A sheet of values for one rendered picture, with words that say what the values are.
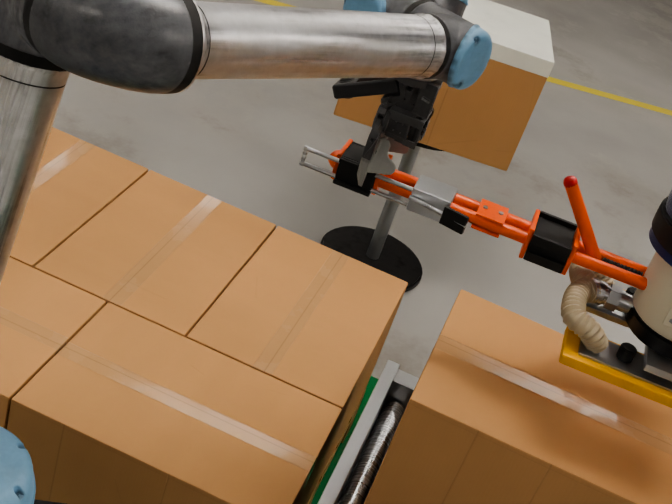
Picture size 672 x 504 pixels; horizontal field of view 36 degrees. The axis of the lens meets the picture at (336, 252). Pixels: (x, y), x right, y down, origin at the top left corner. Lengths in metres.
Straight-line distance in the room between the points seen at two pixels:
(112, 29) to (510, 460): 1.06
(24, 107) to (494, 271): 3.10
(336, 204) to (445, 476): 2.42
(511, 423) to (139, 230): 1.24
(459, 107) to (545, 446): 1.73
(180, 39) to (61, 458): 1.27
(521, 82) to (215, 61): 2.24
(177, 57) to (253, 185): 3.03
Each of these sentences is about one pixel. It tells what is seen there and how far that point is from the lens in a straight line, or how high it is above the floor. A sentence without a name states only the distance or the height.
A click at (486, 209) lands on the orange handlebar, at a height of 1.24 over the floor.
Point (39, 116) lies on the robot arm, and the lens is 1.22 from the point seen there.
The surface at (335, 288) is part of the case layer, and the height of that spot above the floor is 0.54.
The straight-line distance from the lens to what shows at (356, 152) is 1.80.
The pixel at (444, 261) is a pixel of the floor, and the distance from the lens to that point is 4.06.
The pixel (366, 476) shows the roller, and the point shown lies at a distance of 2.21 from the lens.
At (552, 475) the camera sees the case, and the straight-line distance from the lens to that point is 1.82.
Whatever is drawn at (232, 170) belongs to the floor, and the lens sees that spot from 4.17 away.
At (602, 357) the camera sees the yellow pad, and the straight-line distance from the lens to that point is 1.76.
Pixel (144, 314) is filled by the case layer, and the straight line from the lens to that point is 2.43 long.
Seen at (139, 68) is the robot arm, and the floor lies 1.58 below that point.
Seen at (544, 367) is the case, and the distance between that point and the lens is 2.00.
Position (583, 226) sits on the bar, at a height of 1.29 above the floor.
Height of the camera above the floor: 2.05
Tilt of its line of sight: 32 degrees down
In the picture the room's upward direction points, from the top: 19 degrees clockwise
